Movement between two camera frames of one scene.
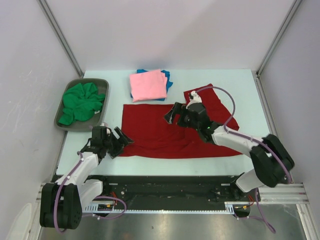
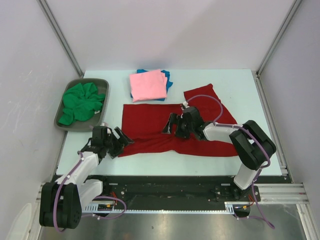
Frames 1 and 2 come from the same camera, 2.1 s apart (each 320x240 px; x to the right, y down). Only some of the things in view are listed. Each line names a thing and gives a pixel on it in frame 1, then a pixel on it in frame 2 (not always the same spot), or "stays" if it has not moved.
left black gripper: x=118 y=147 stays
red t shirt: x=147 y=133 stays
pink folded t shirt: x=148 y=85 stays
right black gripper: x=169 y=117 -> x=173 y=119
